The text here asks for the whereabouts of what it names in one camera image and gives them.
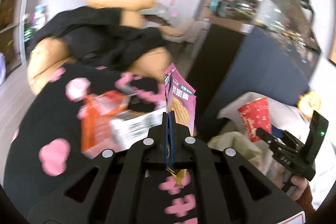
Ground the purple chip packet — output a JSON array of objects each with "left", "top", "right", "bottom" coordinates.
[{"left": 165, "top": 63, "right": 197, "bottom": 136}]

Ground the red paper cup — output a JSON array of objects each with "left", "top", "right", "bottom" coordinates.
[{"left": 238, "top": 97, "right": 272, "bottom": 143}]

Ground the yellow duck plush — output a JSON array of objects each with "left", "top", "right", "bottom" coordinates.
[{"left": 297, "top": 90, "right": 321, "bottom": 119}]

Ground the yellow trash bag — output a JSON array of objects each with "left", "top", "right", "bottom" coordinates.
[{"left": 207, "top": 131, "right": 263, "bottom": 169}]

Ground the person right hand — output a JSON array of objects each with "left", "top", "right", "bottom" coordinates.
[{"left": 281, "top": 176, "right": 309, "bottom": 201}]

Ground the fish tank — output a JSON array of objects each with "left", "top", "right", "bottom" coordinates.
[{"left": 209, "top": 0, "right": 322, "bottom": 77}]

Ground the black jacket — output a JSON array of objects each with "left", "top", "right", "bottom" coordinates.
[{"left": 27, "top": 6, "right": 167, "bottom": 71}]

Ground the yellow snack wrapper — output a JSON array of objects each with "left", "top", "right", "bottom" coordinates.
[{"left": 166, "top": 166, "right": 187, "bottom": 188}]

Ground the orange sofa chair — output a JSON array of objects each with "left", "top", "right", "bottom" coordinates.
[{"left": 27, "top": 0, "right": 171, "bottom": 94}]

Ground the wooden shelf unit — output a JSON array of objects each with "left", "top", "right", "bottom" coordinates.
[{"left": 1, "top": 0, "right": 22, "bottom": 75}]

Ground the green white milk carton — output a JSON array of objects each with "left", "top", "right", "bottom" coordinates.
[{"left": 109, "top": 108, "right": 166, "bottom": 152}]

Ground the dark blue cloth cover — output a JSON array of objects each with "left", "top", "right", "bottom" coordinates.
[{"left": 203, "top": 27, "right": 309, "bottom": 119}]

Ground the orange plastic tissue bag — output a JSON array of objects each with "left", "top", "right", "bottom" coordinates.
[{"left": 79, "top": 90, "right": 129, "bottom": 159}]

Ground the white cloth covered seat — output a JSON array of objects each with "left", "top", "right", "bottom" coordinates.
[{"left": 217, "top": 91, "right": 332, "bottom": 209}]

